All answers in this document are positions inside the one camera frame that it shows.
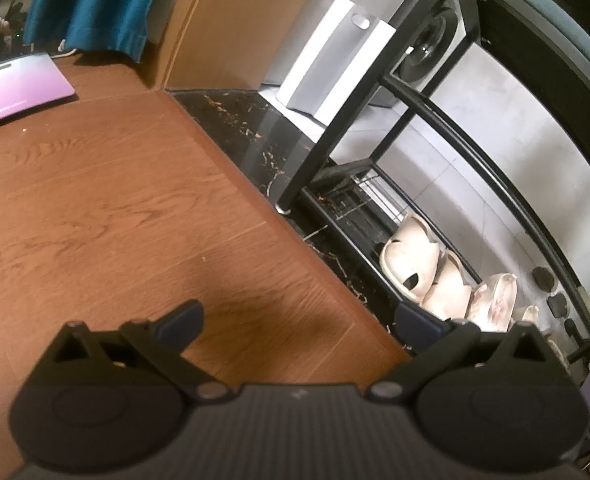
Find teal curtain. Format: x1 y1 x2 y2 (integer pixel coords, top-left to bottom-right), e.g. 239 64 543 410
22 0 166 63

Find brown wooden panel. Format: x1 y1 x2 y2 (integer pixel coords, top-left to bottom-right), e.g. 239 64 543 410
162 0 336 92

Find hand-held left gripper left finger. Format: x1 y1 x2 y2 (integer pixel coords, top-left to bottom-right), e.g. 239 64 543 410
45 300 233 404

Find black metal shoe rack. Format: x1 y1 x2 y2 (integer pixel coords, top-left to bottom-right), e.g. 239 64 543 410
275 0 590 480

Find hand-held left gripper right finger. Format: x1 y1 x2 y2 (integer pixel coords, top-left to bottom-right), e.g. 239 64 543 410
367 302 556 401

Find cream clog slippers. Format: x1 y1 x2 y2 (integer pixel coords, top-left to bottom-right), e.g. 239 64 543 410
379 212 446 303

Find grey round-front appliance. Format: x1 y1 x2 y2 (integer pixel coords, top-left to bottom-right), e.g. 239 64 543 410
400 0 463 108

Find white box appliance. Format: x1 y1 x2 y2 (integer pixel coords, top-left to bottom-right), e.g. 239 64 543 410
277 0 396 128

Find beige open-toe slipper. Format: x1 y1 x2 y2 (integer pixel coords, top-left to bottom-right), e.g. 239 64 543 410
420 249 473 323

